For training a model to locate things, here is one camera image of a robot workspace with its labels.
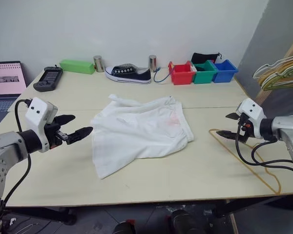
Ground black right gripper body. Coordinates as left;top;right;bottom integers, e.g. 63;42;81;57
236;114;256;145

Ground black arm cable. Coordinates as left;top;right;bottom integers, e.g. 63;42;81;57
235;123;293;172
2;98;33;208
251;138;293;167

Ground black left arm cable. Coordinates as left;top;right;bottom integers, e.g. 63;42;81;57
2;98;33;208

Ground green rectangular box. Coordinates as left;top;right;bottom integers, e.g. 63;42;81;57
59;58;96;75

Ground blue plastic bin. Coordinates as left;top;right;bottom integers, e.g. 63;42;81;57
212;59;239;84

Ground black canvas sneaker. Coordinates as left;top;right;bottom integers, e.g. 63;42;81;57
105;63;152;85

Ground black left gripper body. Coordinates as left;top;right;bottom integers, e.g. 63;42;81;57
44;117;71;150

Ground dark rounded shape red mark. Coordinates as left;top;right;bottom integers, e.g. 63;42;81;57
113;218;138;234

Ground wooden table leg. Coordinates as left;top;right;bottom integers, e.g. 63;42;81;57
225;199;238;234

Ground green plastic bin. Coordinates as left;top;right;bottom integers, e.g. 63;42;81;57
190;60;218;85

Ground black handheld controller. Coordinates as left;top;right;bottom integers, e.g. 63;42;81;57
33;65;64;93

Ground red plastic bin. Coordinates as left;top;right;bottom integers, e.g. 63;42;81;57
167;61;197;86

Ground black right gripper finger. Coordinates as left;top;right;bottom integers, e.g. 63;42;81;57
225;112;241;121
216;130;238;141

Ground white shorts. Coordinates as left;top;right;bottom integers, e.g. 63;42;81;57
90;94;195;180

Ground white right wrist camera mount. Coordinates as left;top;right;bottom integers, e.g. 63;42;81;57
235;97;267;140

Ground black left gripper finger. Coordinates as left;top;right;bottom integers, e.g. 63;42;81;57
66;126;94;145
54;114;76;126

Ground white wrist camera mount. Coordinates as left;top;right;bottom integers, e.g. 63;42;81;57
25;97;59;153
235;97;267;140

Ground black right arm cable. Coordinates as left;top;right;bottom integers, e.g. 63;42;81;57
235;123;293;172
251;138;293;167

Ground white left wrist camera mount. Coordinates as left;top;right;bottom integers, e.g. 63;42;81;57
25;97;59;153

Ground blue cable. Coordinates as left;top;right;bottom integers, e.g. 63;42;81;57
153;66;173;84

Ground grey laptop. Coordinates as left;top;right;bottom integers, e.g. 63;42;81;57
0;60;28;128

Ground silver metal can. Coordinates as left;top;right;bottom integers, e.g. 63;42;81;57
148;55;158;73
92;55;106;73

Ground black drawstring pouch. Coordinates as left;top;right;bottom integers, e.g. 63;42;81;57
190;51;222;65

